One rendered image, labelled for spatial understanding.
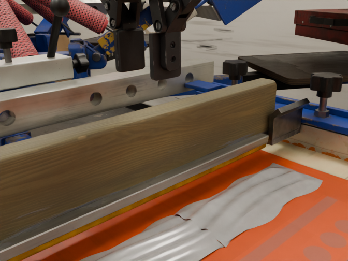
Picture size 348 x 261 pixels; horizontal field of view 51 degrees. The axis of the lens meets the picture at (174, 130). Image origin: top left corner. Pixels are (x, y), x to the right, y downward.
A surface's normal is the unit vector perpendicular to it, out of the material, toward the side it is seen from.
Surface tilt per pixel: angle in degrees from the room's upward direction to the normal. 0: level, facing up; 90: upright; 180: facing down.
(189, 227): 33
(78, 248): 0
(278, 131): 90
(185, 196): 0
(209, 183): 0
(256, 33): 90
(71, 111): 90
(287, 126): 90
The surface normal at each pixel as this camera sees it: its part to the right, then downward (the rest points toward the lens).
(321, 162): -0.02, -0.94
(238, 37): -0.74, 0.25
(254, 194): 0.36, -0.65
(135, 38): 0.67, 0.25
